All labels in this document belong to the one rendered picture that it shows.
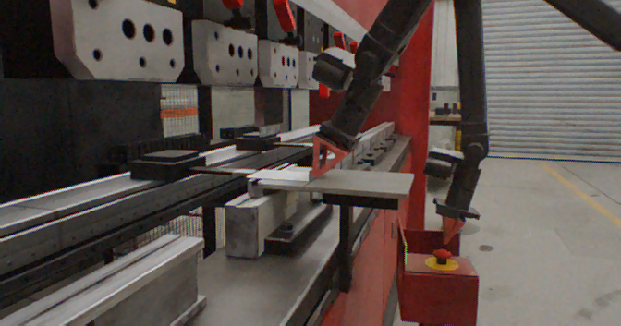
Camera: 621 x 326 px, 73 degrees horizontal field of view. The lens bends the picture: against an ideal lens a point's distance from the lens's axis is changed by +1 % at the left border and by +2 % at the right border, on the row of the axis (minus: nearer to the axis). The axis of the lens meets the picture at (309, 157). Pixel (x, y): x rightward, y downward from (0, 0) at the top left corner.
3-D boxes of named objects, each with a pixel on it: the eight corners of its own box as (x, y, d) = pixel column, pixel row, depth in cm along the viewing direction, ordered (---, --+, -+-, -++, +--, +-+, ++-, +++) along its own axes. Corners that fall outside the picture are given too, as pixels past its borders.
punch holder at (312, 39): (306, 88, 90) (306, 8, 88) (270, 88, 93) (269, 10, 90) (324, 89, 104) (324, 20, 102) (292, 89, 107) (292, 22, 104)
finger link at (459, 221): (423, 233, 107) (433, 199, 106) (451, 241, 107) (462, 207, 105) (427, 242, 101) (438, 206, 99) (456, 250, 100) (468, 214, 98)
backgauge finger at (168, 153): (242, 187, 79) (242, 162, 78) (129, 179, 87) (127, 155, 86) (267, 175, 90) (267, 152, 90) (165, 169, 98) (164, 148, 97)
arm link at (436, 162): (485, 146, 92) (487, 138, 100) (433, 132, 96) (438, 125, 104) (468, 194, 97) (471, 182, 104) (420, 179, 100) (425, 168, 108)
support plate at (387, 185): (407, 199, 68) (407, 193, 68) (260, 188, 76) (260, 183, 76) (413, 178, 85) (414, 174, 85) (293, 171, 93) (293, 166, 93)
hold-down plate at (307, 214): (291, 257, 74) (291, 240, 73) (263, 253, 75) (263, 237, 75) (333, 211, 102) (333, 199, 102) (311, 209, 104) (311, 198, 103)
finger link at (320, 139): (296, 168, 76) (319, 125, 74) (308, 163, 83) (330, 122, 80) (327, 187, 75) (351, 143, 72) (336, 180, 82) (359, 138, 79)
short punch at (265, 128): (264, 138, 78) (263, 87, 77) (254, 137, 79) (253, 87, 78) (283, 132, 88) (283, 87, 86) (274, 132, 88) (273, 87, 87)
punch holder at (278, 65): (270, 86, 71) (269, -16, 69) (226, 86, 74) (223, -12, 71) (298, 87, 85) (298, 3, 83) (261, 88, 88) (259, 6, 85)
